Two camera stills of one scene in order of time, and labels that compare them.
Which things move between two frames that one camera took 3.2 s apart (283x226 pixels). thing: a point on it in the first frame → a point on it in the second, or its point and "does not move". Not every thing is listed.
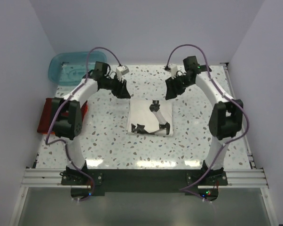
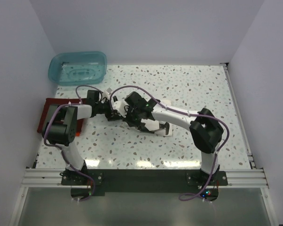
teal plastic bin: x=70 y=68 does not move
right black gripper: x=172 y=90 → x=127 y=120
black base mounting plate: x=205 y=181 does not move
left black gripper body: x=113 y=85 → x=105 y=108
